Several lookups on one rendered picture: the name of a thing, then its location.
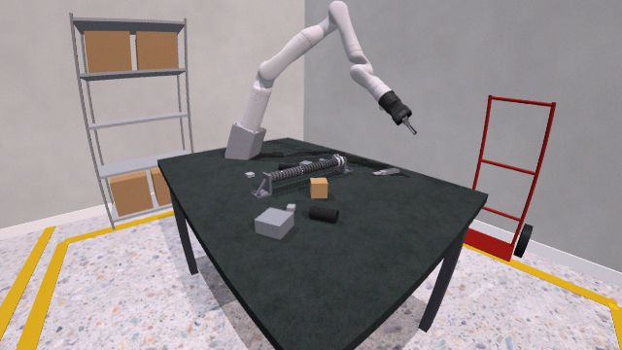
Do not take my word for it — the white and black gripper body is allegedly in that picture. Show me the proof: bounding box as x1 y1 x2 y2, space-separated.
372 84 412 125

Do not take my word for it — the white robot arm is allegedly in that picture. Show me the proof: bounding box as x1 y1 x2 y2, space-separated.
242 1 384 130

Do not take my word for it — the small tan box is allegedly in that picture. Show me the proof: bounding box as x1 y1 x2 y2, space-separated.
310 178 328 198

